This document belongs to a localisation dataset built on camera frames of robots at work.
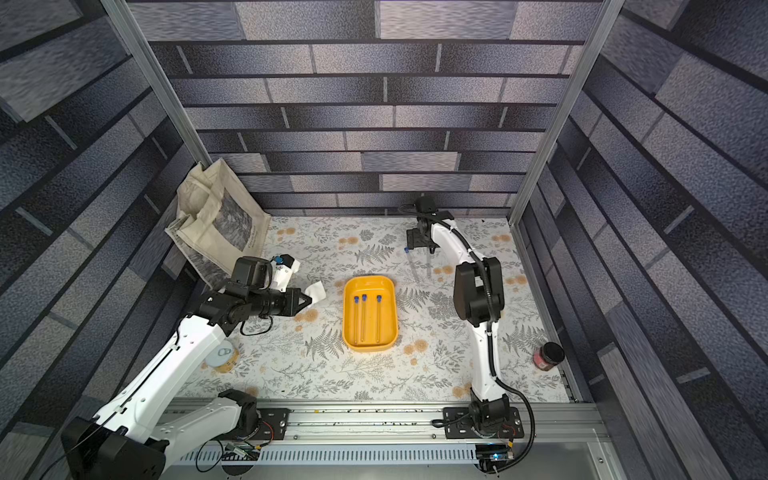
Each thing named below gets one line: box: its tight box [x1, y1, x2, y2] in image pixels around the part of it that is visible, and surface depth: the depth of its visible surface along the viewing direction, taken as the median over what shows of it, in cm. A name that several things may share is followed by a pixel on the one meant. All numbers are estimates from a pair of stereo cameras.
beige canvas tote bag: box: [165, 158, 271, 289], surface depth 97 cm
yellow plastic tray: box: [342, 276, 399, 352], surface depth 94 cm
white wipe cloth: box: [304, 280, 327, 309], surface depth 79 cm
